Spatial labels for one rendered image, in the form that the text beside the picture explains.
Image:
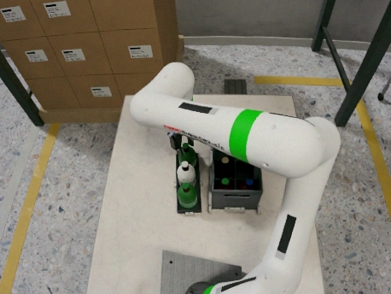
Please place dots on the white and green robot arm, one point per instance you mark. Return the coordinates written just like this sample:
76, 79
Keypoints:
280, 144

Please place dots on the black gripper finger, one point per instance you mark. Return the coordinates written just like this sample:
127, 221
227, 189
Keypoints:
190, 142
176, 141

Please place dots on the white bottle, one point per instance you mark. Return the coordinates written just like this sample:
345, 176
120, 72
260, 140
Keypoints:
186, 173

